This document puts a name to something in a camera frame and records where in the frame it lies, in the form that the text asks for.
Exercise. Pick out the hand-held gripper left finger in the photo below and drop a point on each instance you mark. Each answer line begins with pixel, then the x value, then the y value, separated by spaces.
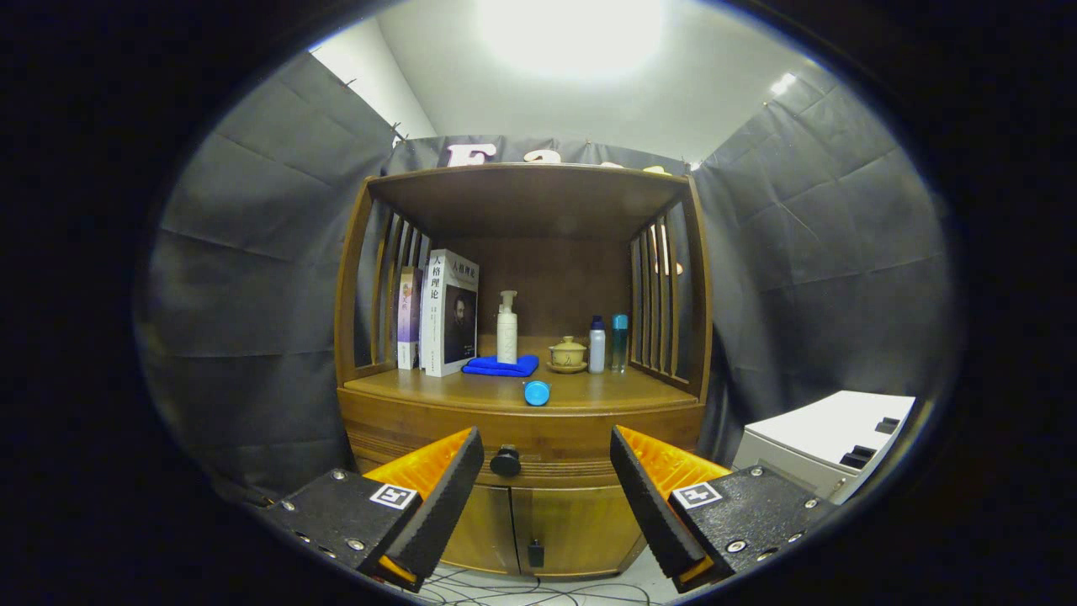
pixel 446 497

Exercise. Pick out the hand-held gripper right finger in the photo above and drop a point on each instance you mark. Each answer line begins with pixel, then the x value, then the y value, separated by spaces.
pixel 652 505

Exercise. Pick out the black drawer knob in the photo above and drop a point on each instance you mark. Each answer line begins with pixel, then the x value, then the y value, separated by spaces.
pixel 506 461

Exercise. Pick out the wooden drawer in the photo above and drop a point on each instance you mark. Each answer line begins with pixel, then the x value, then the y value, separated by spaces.
pixel 572 433

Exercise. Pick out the white blue cosmetic tube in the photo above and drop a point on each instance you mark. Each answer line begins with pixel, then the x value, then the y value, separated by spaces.
pixel 537 393

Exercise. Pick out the wooden cabinet door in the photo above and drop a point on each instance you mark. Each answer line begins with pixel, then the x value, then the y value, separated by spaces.
pixel 580 526
pixel 488 530

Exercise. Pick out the wooden countertop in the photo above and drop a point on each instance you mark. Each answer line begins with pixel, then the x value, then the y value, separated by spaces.
pixel 606 389

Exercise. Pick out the white grey cabinet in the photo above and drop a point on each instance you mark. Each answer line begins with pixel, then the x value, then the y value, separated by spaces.
pixel 816 429

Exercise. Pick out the wooden cabinet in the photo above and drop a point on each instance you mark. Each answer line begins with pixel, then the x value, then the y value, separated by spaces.
pixel 530 198

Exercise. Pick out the black door latch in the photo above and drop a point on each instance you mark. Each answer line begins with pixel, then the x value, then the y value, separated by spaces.
pixel 535 553

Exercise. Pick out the blue folded cloth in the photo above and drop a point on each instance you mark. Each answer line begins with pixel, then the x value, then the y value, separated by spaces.
pixel 501 366

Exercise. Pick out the white bottle blue cap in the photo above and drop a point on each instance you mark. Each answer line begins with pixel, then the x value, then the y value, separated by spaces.
pixel 596 349

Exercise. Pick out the white pump bottle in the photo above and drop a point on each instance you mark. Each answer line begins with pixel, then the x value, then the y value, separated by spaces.
pixel 507 337

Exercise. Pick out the teal clear bottle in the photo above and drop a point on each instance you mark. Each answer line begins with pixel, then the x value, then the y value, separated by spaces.
pixel 619 337

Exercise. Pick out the beige lidded teacup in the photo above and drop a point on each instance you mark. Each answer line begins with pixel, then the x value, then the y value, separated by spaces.
pixel 568 353

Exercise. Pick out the white portrait book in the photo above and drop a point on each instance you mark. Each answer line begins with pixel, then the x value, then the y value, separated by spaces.
pixel 458 320

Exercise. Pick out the purple book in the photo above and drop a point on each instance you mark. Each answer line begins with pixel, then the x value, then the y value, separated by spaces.
pixel 409 316

